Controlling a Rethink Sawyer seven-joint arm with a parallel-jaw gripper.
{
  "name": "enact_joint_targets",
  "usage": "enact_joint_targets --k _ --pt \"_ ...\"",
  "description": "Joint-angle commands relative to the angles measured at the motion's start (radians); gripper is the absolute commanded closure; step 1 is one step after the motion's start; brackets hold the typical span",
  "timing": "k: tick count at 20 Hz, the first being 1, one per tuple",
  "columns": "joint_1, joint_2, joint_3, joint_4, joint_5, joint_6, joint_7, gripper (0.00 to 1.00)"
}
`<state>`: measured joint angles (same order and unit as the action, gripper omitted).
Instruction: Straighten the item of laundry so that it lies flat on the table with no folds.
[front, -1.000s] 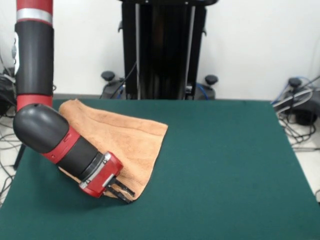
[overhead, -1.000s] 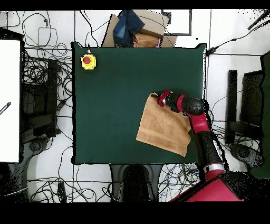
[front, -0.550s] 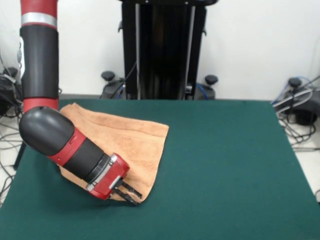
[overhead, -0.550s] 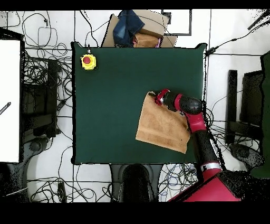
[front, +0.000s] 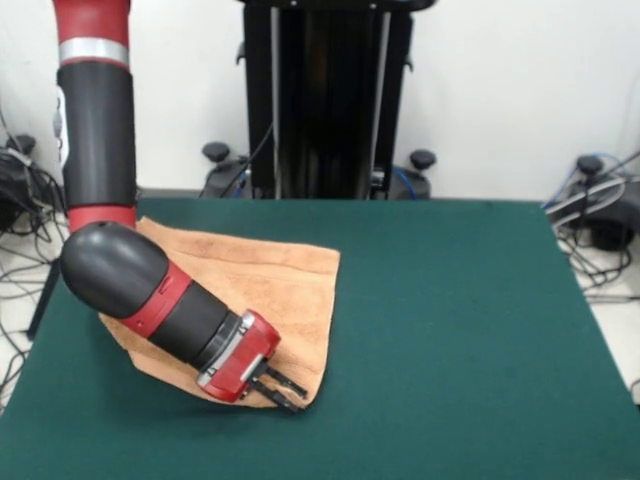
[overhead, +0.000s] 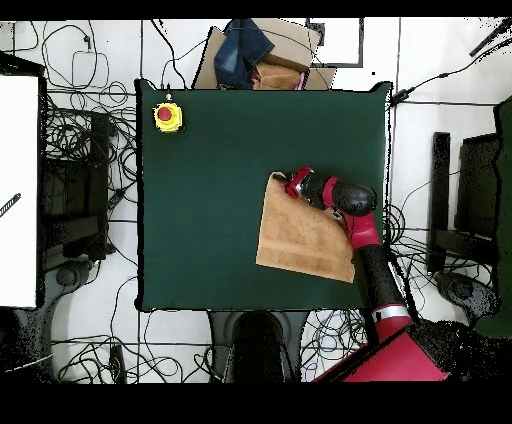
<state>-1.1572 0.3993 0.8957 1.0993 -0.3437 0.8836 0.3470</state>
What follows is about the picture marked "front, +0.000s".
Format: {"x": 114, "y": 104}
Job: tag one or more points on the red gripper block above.
{"x": 240, "y": 365}

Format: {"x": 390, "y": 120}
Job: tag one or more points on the dark green table cloth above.
{"x": 450, "y": 325}

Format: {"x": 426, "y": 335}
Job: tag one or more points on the black floor stand base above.
{"x": 10, "y": 200}

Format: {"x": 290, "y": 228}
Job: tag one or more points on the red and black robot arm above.
{"x": 100, "y": 175}

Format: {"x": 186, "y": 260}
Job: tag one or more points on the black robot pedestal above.
{"x": 325, "y": 100}

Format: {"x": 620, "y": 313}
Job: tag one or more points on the grey floor stand base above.
{"x": 607, "y": 222}

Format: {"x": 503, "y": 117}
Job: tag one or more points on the tan terry towel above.
{"x": 290, "y": 300}

